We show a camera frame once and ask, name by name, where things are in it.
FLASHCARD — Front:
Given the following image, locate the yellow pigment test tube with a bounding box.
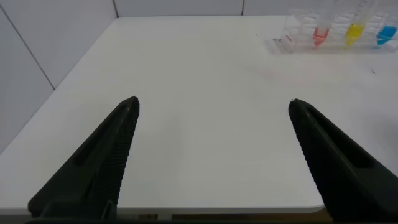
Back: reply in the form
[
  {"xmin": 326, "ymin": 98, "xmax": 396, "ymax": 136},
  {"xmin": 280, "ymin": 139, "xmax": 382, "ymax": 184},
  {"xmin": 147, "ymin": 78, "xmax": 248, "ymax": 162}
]
[{"xmin": 344, "ymin": 0, "xmax": 379, "ymax": 48}]

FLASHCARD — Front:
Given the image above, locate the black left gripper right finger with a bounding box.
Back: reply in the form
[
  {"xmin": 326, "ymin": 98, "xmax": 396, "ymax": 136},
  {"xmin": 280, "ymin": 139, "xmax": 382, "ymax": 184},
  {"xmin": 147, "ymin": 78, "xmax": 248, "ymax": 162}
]
[{"xmin": 288, "ymin": 98, "xmax": 398, "ymax": 223}]

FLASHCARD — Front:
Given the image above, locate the red pigment test tube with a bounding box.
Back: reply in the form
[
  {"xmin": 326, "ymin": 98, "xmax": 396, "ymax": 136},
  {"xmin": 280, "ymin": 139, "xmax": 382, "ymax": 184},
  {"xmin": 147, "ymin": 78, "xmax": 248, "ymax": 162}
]
[{"xmin": 312, "ymin": 0, "xmax": 339, "ymax": 49}]

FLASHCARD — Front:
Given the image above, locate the clear plastic test tube rack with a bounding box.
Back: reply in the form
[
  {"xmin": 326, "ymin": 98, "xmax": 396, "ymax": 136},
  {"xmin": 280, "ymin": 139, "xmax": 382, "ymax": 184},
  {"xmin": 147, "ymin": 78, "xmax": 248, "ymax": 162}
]
[{"xmin": 273, "ymin": 6, "xmax": 398, "ymax": 54}]

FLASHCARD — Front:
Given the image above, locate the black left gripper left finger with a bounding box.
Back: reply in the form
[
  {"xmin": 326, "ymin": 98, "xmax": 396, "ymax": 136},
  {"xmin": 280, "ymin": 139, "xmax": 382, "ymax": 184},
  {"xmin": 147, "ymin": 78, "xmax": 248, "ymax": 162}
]
[{"xmin": 27, "ymin": 95, "xmax": 141, "ymax": 219}]

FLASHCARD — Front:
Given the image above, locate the blue pigment test tube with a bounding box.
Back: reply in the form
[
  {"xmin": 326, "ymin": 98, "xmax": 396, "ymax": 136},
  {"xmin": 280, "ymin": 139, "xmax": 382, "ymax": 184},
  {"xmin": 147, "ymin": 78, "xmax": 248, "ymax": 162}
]
[{"xmin": 376, "ymin": 0, "xmax": 398, "ymax": 47}]

